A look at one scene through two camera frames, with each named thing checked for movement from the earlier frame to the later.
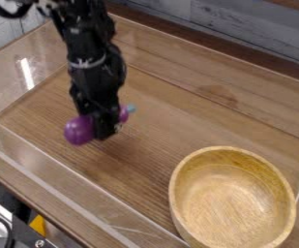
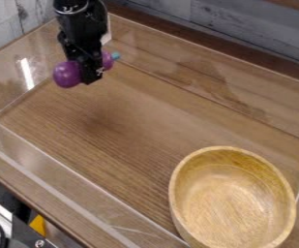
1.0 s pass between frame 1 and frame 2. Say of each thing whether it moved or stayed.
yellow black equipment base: stayed
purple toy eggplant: moved
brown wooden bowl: stayed
